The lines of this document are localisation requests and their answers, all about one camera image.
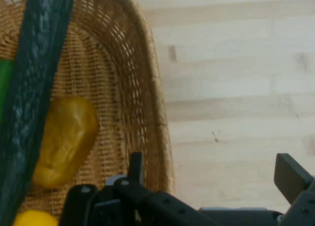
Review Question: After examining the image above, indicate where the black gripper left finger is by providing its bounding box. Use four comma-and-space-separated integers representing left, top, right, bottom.
58, 151, 223, 226

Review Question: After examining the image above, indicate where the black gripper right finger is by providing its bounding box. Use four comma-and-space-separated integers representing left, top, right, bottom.
274, 153, 315, 226

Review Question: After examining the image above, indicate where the dark green cucumber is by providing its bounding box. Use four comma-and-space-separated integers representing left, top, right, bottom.
0, 0, 78, 226

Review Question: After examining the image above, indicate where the orange bell pepper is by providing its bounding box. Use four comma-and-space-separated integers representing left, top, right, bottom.
31, 96, 99, 189

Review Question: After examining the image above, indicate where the yellow bell pepper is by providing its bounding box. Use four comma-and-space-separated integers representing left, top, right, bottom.
12, 209, 60, 226

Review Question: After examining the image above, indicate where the woven wicker basket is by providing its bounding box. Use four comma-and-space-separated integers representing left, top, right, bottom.
0, 0, 176, 221

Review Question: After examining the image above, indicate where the green bell pepper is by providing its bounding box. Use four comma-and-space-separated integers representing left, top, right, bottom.
0, 60, 15, 123

